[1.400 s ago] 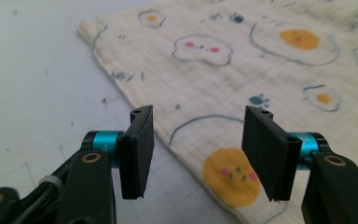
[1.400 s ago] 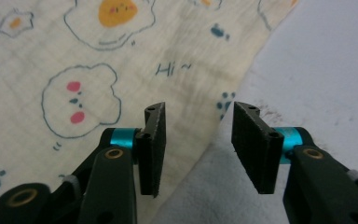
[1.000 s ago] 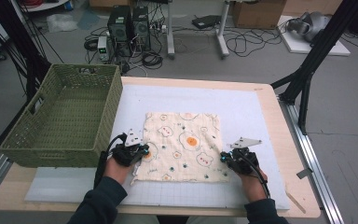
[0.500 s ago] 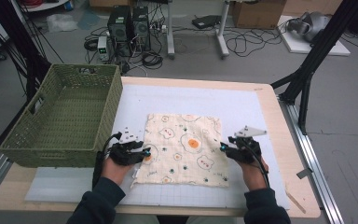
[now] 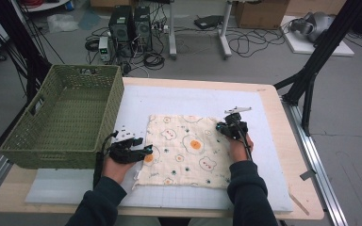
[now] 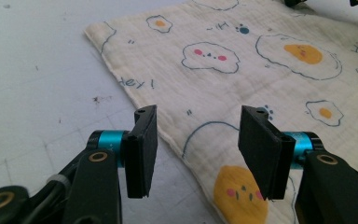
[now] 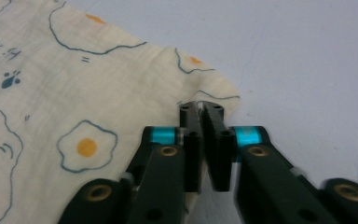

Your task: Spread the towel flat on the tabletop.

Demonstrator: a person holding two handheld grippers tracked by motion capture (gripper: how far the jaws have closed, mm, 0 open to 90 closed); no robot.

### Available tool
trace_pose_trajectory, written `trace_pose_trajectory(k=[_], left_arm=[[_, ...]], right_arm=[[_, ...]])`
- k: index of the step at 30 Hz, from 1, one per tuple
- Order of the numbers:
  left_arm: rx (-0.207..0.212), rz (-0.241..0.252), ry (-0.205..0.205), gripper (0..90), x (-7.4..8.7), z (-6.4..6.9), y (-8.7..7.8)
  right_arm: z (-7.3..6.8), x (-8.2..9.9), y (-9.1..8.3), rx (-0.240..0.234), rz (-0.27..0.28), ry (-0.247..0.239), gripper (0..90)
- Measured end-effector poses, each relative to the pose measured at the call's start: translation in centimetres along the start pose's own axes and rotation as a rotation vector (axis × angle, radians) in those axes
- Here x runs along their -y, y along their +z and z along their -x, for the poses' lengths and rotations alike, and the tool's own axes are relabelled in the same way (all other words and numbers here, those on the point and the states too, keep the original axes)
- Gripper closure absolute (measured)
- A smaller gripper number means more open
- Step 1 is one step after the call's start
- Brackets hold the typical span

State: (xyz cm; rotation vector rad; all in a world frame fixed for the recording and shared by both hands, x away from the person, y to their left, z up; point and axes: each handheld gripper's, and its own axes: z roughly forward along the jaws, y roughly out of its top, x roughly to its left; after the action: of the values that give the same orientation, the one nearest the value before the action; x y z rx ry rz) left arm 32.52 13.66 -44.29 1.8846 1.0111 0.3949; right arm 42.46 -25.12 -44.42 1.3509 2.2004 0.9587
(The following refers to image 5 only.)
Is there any person's right hand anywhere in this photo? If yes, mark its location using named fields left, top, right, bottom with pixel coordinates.
left=228, top=133, right=255, bottom=164

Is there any green woven basket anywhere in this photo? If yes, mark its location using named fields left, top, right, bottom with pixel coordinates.
left=0, top=64, right=125, bottom=170

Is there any large cardboard box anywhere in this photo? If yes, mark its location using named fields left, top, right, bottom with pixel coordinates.
left=234, top=0, right=291, bottom=30

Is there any white power supply box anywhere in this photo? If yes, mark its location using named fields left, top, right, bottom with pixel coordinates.
left=98, top=36, right=112, bottom=63

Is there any grey headset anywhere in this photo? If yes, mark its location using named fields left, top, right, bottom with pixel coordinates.
left=289, top=11, right=336, bottom=43

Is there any teal floor sheet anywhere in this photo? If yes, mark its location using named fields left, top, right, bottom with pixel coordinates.
left=77, top=8, right=103, bottom=31

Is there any right hand-held gripper black cable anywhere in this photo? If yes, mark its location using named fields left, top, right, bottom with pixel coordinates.
left=232, top=121, right=254, bottom=163

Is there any white floor board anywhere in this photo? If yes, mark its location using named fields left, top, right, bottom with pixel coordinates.
left=281, top=15, right=355, bottom=57

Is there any flat cardboard box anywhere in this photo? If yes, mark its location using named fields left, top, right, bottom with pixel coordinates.
left=90, top=0, right=133, bottom=8

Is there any grey tape piece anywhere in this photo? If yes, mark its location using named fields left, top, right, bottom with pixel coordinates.
left=299, top=169, right=318, bottom=182

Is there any clear plastic bag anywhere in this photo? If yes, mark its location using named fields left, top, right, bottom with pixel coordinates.
left=46, top=13, right=80, bottom=34

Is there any white grid mat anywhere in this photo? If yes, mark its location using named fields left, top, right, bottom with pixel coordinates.
left=25, top=84, right=293, bottom=212

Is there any thin wooden stick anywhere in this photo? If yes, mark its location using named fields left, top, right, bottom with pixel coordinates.
left=288, top=185, right=310, bottom=217

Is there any white desk leg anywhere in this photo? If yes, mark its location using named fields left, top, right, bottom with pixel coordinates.
left=168, top=0, right=178, bottom=60
left=218, top=0, right=234, bottom=60

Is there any person's left hand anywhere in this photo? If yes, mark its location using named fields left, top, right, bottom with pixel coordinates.
left=102, top=155, right=136, bottom=186

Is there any tangle of black floor cables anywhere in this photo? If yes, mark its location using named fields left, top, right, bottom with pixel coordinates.
left=225, top=26, right=287, bottom=58

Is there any cream patterned cloth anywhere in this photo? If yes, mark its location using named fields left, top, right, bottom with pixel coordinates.
left=131, top=113, right=234, bottom=191

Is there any black metal stand with cables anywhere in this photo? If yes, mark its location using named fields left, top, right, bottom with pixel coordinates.
left=0, top=0, right=53, bottom=105

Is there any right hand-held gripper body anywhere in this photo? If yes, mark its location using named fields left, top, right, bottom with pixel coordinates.
left=223, top=106, right=253, bottom=140

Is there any large black computer tower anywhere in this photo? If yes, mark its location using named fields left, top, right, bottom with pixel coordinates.
left=107, top=5, right=136, bottom=58

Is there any left hand-held gripper black cable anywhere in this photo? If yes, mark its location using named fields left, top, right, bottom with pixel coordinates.
left=92, top=131, right=119, bottom=189

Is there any hand-held gripper black cable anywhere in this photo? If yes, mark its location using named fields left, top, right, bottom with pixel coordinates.
left=92, top=131, right=119, bottom=189
left=232, top=121, right=254, bottom=163

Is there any flat black device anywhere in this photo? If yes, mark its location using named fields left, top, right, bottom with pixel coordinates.
left=193, top=14, right=224, bottom=30

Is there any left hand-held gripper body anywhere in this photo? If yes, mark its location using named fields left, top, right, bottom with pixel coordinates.
left=107, top=125, right=145, bottom=165

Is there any slim black computer tower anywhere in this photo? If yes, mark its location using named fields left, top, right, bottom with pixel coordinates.
left=133, top=6, right=154, bottom=53

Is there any coiled black cable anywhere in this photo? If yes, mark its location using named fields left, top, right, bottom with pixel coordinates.
left=142, top=51, right=166, bottom=71

